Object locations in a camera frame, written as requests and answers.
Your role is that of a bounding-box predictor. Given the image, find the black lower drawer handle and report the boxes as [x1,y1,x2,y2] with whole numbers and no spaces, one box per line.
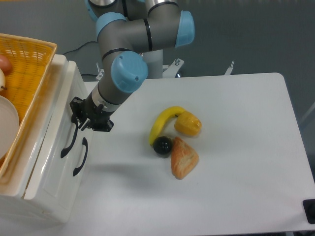
[72,137,89,177]

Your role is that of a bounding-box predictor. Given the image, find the black round fruit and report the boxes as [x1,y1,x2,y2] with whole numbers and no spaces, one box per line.
[153,136,173,157]

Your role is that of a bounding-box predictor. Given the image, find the white drawer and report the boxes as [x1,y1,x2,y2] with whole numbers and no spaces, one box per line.
[25,61,87,201]
[41,124,92,222]

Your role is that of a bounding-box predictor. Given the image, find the orange triangular bread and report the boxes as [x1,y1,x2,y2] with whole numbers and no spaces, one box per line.
[171,137,199,180]

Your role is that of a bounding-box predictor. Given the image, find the white lower drawer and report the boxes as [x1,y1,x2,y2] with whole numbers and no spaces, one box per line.
[41,124,92,222]

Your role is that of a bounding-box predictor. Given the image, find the white top drawer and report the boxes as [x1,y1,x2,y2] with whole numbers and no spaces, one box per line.
[25,61,87,201]

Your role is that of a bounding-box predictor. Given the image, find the black top drawer handle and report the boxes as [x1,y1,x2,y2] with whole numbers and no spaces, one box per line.
[60,114,78,159]

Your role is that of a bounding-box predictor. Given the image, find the pale yellow fruit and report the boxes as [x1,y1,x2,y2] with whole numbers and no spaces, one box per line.
[0,69,6,91]

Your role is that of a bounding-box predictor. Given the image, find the black drawer handle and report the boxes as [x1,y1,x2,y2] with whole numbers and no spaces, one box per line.
[72,137,89,177]
[60,114,78,159]

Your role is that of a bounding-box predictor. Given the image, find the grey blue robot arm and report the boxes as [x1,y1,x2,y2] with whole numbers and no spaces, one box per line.
[70,0,195,132]

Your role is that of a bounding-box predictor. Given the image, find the white drawer cabinet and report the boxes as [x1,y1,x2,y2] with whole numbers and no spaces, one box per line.
[0,55,93,223]

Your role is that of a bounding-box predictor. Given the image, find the white plate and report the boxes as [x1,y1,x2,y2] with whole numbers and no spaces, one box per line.
[0,96,20,159]

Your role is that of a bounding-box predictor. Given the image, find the red apple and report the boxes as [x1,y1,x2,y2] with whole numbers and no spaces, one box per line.
[0,55,12,73]

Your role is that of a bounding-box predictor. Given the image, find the yellow banana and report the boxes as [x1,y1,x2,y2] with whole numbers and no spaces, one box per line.
[148,106,186,146]

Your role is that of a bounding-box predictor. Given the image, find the yellow woven basket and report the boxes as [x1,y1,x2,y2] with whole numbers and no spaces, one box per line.
[0,33,57,184]

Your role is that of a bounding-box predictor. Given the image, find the yellow orange bread roll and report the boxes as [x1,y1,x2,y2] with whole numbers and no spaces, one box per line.
[174,111,202,136]

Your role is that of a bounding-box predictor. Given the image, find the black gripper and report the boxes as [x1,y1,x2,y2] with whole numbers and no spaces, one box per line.
[70,95,114,132]

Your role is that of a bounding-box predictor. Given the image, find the black cable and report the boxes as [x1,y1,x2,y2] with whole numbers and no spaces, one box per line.
[62,41,99,56]

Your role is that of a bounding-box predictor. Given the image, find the black corner object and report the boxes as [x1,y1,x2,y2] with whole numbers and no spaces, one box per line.
[303,199,315,224]

